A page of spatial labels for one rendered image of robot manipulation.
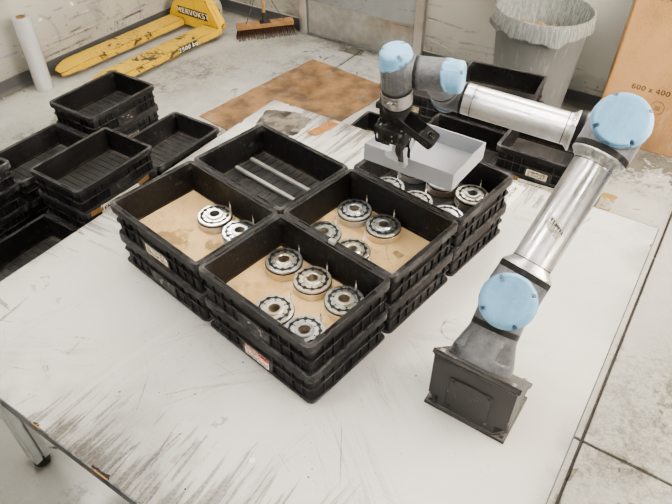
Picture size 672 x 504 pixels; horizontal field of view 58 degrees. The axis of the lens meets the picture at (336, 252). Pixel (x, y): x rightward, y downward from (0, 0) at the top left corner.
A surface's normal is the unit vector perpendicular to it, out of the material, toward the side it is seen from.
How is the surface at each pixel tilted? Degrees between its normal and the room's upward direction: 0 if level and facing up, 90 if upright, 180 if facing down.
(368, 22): 90
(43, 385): 0
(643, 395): 0
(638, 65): 78
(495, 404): 90
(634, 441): 0
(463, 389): 90
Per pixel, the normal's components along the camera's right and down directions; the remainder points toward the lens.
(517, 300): -0.34, 0.06
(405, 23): -0.54, 0.56
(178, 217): 0.00, -0.74
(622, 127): -0.20, -0.17
